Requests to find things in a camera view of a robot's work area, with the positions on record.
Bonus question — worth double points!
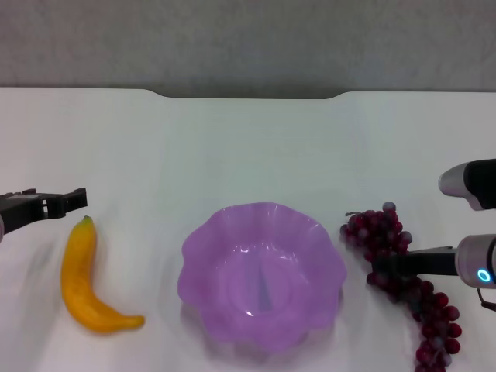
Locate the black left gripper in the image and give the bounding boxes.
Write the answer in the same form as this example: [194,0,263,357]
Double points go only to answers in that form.
[0,187,88,236]

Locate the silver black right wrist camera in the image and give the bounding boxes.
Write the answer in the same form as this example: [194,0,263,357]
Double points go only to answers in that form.
[438,158,496,212]

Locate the thin right arm cable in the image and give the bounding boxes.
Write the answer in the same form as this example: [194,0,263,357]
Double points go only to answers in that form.
[477,288,496,312]

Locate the purple wavy plastic bowl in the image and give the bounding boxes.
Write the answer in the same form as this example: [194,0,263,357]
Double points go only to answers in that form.
[177,201,348,354]

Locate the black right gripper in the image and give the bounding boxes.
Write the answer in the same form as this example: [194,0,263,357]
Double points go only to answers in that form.
[371,246,460,281]

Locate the yellow plastic banana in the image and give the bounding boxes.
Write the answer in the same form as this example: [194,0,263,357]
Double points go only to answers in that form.
[60,215,146,333]

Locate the dark red grape bunch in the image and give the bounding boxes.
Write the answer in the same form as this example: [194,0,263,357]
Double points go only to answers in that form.
[339,201,463,372]

